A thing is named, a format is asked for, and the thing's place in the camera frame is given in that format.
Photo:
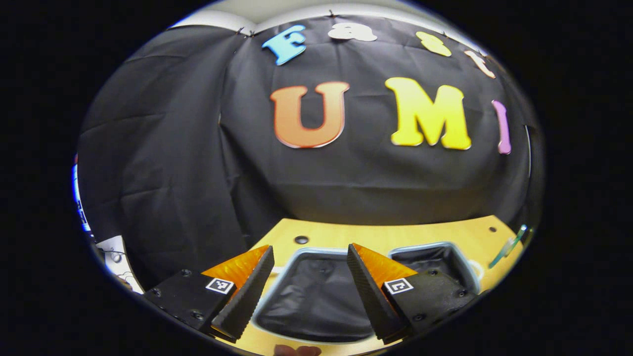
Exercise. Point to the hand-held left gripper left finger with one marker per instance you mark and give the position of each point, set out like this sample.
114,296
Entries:
247,301

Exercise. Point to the black backdrop cloth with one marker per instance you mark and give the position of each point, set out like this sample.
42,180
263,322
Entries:
346,183

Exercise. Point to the lit screen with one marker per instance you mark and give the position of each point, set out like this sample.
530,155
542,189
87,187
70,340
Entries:
79,198

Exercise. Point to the white device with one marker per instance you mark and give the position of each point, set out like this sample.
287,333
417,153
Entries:
116,259

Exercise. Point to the light blue suitcase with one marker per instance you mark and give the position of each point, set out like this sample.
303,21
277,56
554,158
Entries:
316,296

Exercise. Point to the small teal tube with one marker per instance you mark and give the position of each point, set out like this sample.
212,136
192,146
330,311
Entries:
507,247

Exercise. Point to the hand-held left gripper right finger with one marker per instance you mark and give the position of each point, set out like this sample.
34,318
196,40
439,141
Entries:
368,296

